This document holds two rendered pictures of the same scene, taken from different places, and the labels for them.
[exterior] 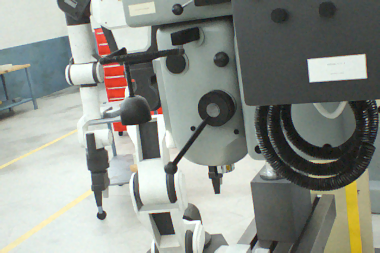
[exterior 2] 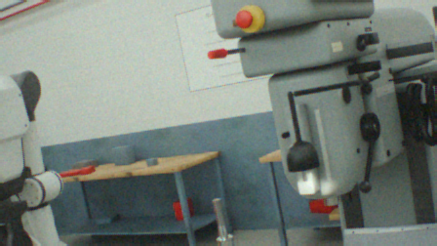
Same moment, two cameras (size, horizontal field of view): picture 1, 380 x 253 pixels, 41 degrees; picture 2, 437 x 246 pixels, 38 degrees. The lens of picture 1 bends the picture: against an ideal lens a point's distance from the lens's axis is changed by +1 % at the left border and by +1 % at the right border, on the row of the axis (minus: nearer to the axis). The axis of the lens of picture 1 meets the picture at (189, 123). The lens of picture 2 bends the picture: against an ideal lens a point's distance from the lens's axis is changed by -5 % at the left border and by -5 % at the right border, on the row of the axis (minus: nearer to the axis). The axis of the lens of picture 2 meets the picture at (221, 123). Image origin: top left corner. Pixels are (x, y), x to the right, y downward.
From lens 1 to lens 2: 1.95 m
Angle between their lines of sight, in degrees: 81
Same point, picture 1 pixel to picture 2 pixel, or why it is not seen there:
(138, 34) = (15, 151)
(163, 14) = (345, 52)
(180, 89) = (348, 117)
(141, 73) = (14, 212)
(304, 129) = (396, 133)
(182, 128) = (353, 152)
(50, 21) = not seen: outside the picture
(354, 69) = not seen: outside the picture
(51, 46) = not seen: outside the picture
